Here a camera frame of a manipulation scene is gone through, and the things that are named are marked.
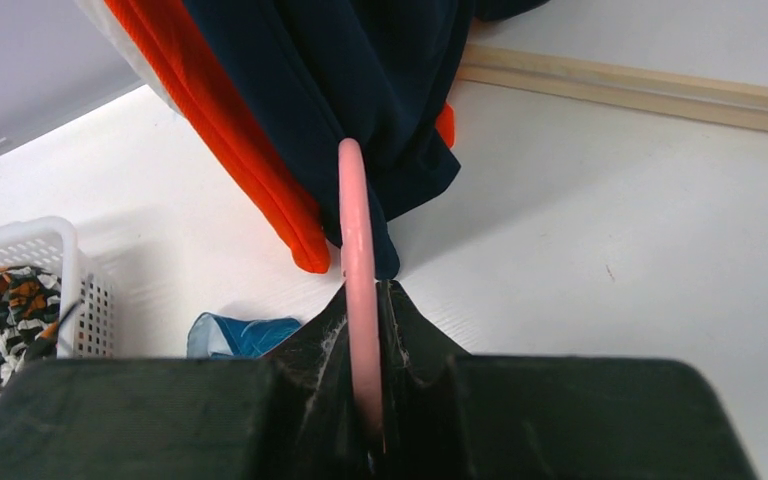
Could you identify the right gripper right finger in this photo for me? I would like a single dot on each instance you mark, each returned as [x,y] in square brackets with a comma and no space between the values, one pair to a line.
[450,414]

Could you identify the pink hanger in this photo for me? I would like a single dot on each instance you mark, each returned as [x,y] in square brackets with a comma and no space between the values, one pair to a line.
[358,266]

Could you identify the blue patterned shorts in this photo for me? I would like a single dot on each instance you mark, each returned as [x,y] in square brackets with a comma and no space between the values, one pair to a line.
[216,336]

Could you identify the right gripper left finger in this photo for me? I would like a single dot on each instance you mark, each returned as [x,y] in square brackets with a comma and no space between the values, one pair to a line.
[285,415]

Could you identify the wooden clothes rack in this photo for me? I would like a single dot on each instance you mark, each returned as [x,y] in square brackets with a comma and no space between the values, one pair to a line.
[720,102]

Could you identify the navy shorts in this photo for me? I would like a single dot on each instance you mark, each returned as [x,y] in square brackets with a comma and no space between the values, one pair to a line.
[314,73]

